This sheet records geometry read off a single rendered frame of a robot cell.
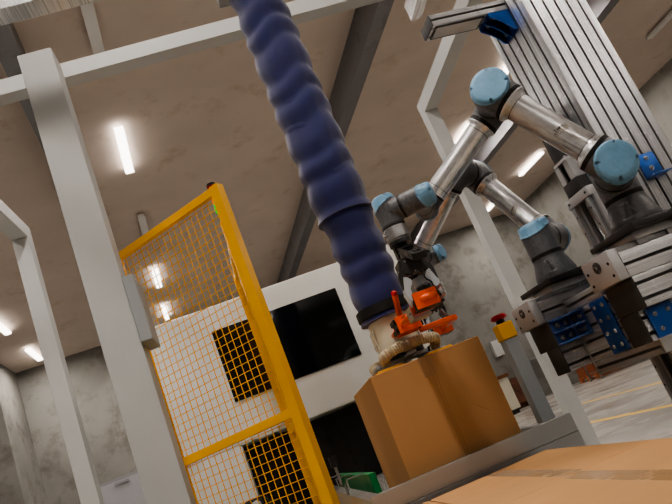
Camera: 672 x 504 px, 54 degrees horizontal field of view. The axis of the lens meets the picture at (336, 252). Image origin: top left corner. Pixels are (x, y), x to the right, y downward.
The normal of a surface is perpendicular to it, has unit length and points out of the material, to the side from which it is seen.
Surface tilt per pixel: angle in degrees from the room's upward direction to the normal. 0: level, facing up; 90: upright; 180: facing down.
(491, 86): 83
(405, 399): 90
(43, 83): 90
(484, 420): 90
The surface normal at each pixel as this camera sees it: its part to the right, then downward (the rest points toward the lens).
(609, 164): -0.23, -0.07
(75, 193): 0.08, -0.32
